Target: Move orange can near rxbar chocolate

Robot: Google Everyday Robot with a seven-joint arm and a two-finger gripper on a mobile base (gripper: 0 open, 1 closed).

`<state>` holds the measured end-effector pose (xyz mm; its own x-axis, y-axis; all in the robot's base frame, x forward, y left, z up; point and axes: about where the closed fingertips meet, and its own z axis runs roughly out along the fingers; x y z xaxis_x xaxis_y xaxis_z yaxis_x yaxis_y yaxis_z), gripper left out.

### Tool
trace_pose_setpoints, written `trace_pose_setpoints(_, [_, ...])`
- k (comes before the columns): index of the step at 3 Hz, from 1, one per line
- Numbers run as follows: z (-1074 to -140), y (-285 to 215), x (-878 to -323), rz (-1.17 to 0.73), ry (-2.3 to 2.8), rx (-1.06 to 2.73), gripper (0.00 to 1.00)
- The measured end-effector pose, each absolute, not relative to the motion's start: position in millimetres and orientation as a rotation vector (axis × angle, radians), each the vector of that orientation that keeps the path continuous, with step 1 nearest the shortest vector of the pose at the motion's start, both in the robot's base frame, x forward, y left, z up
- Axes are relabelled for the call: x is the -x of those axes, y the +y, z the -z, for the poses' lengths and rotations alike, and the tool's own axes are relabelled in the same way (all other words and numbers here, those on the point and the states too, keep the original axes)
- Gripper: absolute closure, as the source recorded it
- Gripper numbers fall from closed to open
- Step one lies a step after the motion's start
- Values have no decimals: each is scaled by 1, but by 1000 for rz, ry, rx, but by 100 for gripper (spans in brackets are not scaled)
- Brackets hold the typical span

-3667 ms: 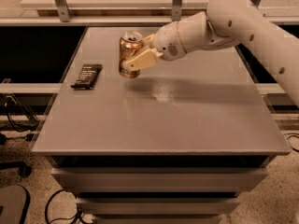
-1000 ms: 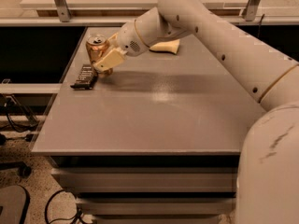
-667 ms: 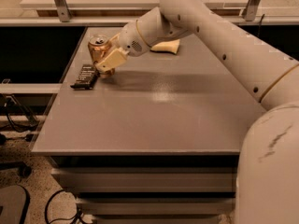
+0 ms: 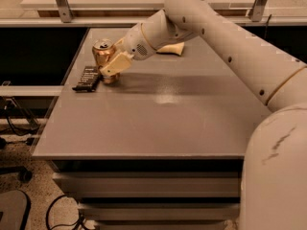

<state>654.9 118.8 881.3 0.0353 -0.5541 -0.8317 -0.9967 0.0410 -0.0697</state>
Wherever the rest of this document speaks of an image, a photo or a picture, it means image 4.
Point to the metal bracket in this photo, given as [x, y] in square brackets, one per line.
[65, 13]
[257, 10]

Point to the yellow sponge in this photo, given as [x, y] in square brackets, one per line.
[175, 49]

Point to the orange LaCroix can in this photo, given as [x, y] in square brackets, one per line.
[103, 50]

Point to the grey drawer cabinet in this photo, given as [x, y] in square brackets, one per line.
[162, 149]

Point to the black rxbar chocolate bar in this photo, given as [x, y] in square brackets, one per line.
[88, 80]

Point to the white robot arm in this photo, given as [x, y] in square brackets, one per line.
[274, 180]

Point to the left metal bracket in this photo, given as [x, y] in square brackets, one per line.
[65, 13]

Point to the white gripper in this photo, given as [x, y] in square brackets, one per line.
[133, 42]

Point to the black office chair base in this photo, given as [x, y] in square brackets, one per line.
[15, 205]

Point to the right metal bracket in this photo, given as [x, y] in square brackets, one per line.
[257, 10]

